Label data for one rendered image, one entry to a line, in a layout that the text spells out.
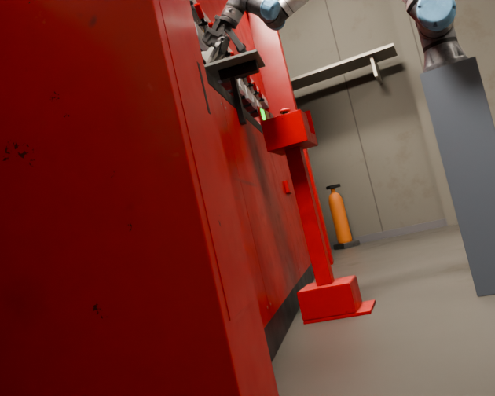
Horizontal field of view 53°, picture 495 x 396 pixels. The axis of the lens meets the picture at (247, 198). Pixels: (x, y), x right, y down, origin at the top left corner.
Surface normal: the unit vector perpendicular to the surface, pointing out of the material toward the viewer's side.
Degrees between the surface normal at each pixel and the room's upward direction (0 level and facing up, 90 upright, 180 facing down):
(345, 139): 90
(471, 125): 90
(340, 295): 90
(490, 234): 90
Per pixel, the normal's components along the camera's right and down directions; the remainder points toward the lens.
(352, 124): -0.38, 0.02
